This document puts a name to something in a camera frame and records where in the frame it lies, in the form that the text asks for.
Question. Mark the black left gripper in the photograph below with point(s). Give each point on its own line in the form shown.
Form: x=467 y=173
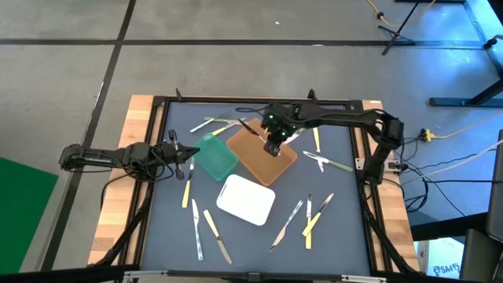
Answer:
x=165 y=155

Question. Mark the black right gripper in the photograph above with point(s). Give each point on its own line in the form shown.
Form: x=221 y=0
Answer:
x=279 y=122

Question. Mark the teal green plastic bin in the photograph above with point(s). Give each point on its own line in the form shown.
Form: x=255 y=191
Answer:
x=216 y=157

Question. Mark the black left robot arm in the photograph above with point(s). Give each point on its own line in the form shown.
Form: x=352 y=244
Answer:
x=98 y=157

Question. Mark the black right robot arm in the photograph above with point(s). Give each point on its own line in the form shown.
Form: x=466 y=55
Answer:
x=346 y=116

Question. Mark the orange plastic bin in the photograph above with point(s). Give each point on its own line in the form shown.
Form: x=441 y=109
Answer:
x=251 y=161

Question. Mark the white plastic bin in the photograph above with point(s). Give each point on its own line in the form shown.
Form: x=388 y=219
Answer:
x=245 y=200

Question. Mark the black tripod stand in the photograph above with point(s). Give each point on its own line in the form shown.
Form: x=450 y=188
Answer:
x=394 y=34

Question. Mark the green fronted work table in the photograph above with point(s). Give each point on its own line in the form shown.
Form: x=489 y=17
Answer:
x=23 y=216

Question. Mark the white printed cardboard box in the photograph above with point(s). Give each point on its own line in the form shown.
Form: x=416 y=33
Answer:
x=440 y=255

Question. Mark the black chair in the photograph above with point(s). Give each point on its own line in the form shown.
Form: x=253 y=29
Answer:
x=495 y=196

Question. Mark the black aluminium table frame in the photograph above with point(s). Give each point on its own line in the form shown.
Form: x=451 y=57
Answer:
x=251 y=98

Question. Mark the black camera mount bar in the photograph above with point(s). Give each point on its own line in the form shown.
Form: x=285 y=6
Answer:
x=59 y=277

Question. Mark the black desk leg frame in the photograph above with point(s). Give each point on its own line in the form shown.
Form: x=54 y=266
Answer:
x=452 y=102

